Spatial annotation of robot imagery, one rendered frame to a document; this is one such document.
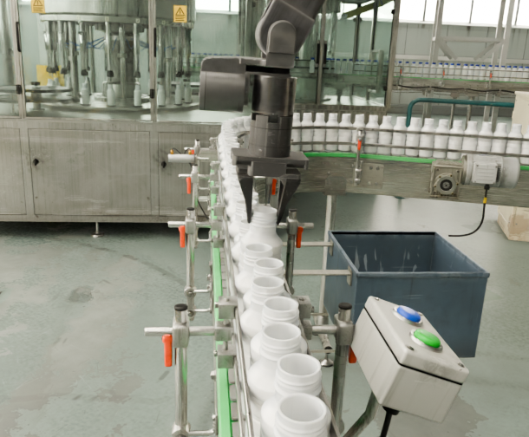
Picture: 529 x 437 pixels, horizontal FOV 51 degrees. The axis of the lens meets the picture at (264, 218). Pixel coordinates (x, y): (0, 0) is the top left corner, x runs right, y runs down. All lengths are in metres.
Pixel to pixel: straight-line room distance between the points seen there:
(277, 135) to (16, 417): 1.99
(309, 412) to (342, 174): 2.15
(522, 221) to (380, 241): 3.54
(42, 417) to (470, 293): 1.74
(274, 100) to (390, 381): 0.37
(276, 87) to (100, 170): 3.61
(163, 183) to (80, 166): 0.61
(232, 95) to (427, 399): 0.43
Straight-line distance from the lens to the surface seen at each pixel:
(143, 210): 4.32
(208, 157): 1.92
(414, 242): 1.63
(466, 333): 1.43
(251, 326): 0.63
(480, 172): 2.42
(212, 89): 0.73
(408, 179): 2.56
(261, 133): 0.74
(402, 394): 0.64
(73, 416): 2.48
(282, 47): 0.71
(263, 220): 0.77
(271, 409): 0.49
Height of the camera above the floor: 1.41
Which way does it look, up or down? 16 degrees down
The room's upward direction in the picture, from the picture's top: 2 degrees clockwise
